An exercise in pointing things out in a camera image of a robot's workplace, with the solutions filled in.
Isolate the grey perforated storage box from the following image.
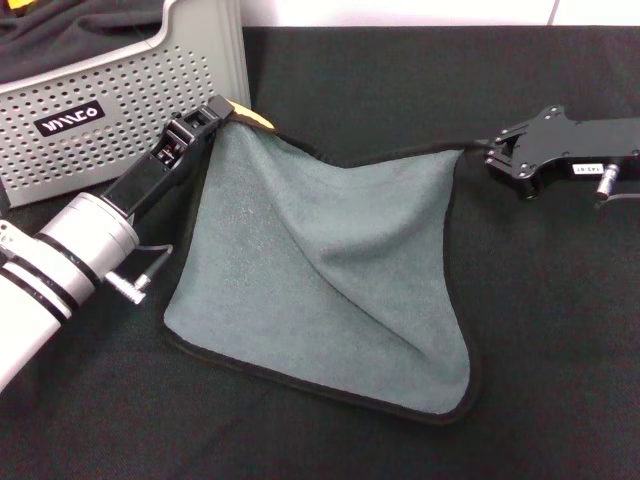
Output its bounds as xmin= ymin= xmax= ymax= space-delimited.
xmin=0 ymin=0 xmax=252 ymax=209

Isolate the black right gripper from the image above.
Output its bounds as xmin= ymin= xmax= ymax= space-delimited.
xmin=483 ymin=104 xmax=640 ymax=202

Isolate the dark grey crumpled cloth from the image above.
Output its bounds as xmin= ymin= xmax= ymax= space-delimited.
xmin=0 ymin=0 xmax=174 ymax=84

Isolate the black tablecloth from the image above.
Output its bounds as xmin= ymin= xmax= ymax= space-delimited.
xmin=0 ymin=24 xmax=640 ymax=480

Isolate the grey towel with yellow back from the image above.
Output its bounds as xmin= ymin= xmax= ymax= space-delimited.
xmin=160 ymin=99 xmax=484 ymax=426

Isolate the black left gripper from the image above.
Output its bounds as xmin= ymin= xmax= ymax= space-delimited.
xmin=102 ymin=94 xmax=237 ymax=236

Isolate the silver metal cable plug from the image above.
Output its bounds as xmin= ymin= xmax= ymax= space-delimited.
xmin=594 ymin=164 xmax=621 ymax=204

